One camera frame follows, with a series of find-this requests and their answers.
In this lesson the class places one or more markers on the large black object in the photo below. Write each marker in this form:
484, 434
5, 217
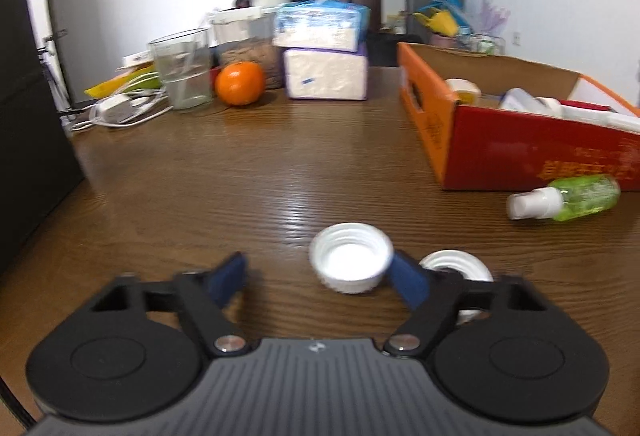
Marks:
30, 115

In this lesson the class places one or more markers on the purple tissue pack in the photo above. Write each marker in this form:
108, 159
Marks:
325, 75

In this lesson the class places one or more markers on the black bag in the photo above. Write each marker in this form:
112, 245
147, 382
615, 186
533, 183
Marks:
395, 48

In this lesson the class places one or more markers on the green spray bottle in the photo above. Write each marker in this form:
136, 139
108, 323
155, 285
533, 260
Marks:
580, 198

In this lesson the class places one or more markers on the blue tissue pack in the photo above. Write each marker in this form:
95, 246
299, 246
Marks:
320, 25

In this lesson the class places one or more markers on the black tripod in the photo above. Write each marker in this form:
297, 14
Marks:
50, 65

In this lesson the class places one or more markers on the yellow plastic item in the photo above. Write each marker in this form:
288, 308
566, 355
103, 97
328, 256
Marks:
440, 23

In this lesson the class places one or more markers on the blue bag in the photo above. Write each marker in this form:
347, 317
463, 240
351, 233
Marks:
450, 3

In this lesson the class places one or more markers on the orange fruit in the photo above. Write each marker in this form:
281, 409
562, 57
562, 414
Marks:
240, 83

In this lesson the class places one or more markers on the clear plastic grain container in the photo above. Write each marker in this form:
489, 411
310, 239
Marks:
247, 50

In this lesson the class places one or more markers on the white bottle cap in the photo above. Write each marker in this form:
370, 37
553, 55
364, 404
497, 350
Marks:
350, 261

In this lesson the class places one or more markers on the white tape roll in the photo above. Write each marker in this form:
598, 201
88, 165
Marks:
470, 263

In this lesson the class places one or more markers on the white power charger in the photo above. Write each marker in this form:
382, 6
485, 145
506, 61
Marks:
114, 108

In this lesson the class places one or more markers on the small beige white container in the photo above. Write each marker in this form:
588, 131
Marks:
462, 89

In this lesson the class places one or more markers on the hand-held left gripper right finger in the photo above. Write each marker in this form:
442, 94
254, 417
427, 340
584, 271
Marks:
410, 283

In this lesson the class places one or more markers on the yellow packet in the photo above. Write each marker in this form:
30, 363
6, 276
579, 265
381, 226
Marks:
120, 83

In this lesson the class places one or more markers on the red white lint brush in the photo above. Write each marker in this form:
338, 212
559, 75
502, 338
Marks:
600, 113

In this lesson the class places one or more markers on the purple translucent decoration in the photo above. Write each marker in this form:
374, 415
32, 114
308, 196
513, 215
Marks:
492, 13

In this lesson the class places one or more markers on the orange red cardboard box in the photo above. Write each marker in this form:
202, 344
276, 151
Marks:
500, 150

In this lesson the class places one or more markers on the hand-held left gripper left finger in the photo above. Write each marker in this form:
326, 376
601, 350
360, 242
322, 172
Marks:
227, 278

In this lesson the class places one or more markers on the white wall socket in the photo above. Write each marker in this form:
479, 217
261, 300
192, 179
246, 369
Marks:
516, 38

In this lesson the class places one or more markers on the clear drinking glass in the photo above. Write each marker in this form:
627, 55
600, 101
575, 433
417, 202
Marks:
182, 75

